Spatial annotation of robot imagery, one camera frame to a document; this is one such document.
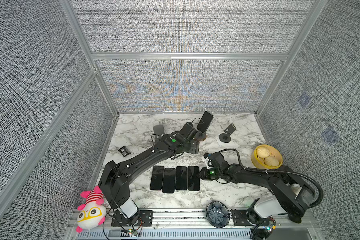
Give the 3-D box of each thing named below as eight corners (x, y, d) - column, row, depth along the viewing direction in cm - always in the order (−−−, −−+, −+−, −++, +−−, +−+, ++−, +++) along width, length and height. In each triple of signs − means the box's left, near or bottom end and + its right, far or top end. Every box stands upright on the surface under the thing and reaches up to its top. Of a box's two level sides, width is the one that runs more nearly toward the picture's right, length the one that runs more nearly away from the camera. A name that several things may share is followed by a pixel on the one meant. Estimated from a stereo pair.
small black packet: (119, 151, 100) (117, 149, 98) (125, 147, 102) (124, 145, 100) (124, 157, 97) (123, 156, 95) (130, 153, 100) (129, 151, 98)
